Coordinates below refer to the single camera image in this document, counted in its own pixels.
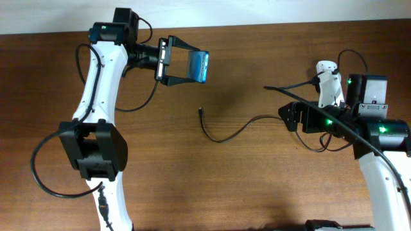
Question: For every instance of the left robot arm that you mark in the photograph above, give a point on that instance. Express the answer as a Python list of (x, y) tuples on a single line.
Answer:
[(92, 143)]

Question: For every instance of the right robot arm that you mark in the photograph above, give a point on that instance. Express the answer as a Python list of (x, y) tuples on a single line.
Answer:
[(380, 145)]

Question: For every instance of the white USB charger plug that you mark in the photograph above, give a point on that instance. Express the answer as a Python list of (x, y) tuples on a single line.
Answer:
[(326, 66)]

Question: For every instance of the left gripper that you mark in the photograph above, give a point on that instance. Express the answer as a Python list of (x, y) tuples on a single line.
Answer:
[(164, 56)]

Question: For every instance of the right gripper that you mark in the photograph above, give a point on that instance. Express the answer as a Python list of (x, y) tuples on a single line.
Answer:
[(311, 127)]

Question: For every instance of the blue Galaxy smartphone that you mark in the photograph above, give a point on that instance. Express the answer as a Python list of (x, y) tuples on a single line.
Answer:
[(197, 66)]

